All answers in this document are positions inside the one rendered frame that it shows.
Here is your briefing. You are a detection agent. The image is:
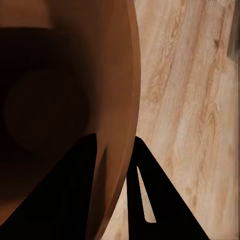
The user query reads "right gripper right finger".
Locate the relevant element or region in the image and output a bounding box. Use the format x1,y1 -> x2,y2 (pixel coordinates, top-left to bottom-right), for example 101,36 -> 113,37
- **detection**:
126,136 -> 210,240

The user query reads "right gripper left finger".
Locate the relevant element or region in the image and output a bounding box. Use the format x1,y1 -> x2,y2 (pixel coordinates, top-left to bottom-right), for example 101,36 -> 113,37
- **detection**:
0,133 -> 97,240

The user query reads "trash can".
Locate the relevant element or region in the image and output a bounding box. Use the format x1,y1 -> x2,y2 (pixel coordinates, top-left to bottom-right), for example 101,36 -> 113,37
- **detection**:
0,0 -> 141,240

